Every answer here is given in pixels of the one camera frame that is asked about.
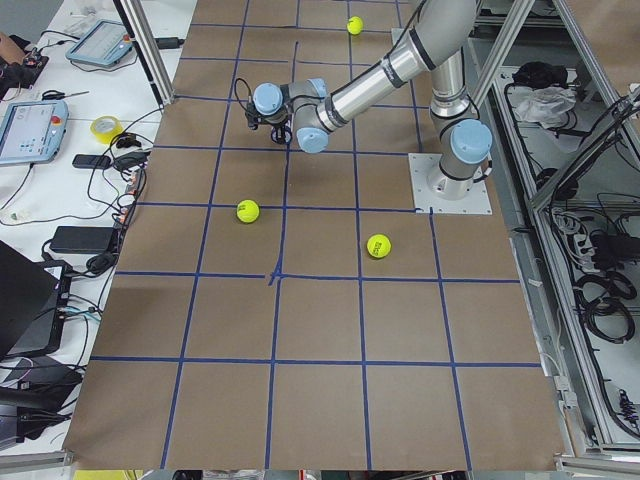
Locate black laptop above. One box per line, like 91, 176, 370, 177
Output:
1, 243, 71, 359

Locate black power adapter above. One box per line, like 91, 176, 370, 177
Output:
50, 226, 115, 254

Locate yellow tape roll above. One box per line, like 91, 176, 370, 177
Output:
90, 115, 124, 145

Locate yellow Roland Garros tennis ball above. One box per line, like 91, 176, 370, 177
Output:
366, 233, 392, 259

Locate yellow tennis ball centre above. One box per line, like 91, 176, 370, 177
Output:
346, 16, 364, 36

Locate yellow tennis ball near gripper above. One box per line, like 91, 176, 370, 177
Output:
236, 199, 260, 224

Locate aluminium frame post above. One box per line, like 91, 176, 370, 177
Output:
113, 0, 175, 108

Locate blue teach pendant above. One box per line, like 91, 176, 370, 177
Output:
65, 20, 133, 68
1, 100, 69, 166

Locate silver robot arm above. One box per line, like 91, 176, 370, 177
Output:
244, 1, 492, 201

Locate blue teach pendant far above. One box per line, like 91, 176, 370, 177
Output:
65, 20, 133, 68

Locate blue teach pendant near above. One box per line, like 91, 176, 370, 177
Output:
1, 100, 69, 166

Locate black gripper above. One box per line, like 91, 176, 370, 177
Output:
261, 117, 293, 145

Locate black scissors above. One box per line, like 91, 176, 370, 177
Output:
41, 90, 88, 100

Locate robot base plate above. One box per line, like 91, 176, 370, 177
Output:
408, 153, 492, 215

